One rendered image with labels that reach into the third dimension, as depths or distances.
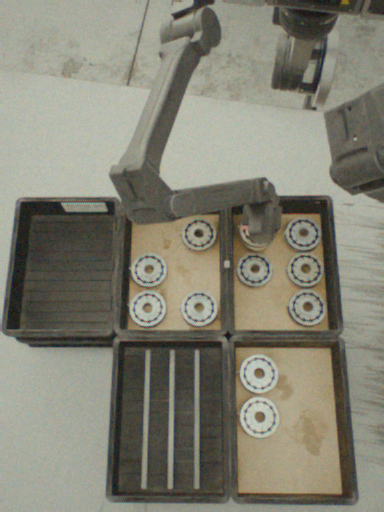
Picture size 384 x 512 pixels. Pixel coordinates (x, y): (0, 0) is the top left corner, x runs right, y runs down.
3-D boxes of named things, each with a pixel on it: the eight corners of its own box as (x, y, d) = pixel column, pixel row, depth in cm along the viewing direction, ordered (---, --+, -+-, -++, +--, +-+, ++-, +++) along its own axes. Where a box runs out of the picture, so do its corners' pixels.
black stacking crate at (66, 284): (29, 213, 166) (17, 198, 155) (125, 213, 165) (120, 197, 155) (15, 342, 154) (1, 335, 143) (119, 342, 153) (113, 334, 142)
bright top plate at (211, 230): (181, 218, 159) (181, 217, 159) (216, 218, 159) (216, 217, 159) (181, 250, 156) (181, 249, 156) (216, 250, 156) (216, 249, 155)
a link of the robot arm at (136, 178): (137, 182, 87) (92, 188, 93) (181, 227, 96) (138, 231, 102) (206, -4, 106) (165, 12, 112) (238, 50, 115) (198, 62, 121)
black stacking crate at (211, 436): (120, 343, 153) (114, 336, 142) (225, 343, 152) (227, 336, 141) (113, 496, 141) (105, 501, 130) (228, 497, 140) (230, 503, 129)
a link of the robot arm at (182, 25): (196, -14, 106) (174, -5, 109) (187, 29, 103) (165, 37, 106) (220, 19, 113) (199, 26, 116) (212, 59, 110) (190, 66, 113)
